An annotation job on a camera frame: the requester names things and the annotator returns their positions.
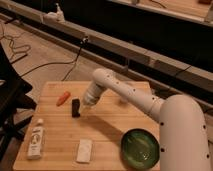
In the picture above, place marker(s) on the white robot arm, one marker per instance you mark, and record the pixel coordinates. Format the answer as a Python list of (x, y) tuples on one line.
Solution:
[(182, 132)]

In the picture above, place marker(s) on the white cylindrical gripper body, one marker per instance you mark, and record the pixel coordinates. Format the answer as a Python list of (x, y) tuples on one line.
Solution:
[(92, 94)]

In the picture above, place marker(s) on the grey metal rail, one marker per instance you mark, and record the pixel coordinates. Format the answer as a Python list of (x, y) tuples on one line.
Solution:
[(167, 44)]

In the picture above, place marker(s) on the white clamp on rail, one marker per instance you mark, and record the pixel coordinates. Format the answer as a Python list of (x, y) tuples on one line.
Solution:
[(57, 16)]

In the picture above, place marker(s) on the green glass bowl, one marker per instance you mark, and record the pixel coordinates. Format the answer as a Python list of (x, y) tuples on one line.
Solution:
[(139, 149)]

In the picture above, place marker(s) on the orange carrot toy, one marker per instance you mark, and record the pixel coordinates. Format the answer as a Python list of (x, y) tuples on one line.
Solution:
[(62, 99)]

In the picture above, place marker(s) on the black chair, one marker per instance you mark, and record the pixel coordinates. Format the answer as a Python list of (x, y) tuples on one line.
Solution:
[(13, 95)]

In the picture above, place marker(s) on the beige pusher gripper finger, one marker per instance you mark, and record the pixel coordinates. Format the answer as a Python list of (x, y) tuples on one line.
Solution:
[(83, 107)]

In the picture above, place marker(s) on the black eraser block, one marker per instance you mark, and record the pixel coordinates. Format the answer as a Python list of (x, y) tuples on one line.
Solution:
[(75, 108)]

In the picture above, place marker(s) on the white plastic bottle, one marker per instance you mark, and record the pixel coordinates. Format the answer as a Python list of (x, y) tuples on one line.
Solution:
[(36, 141)]

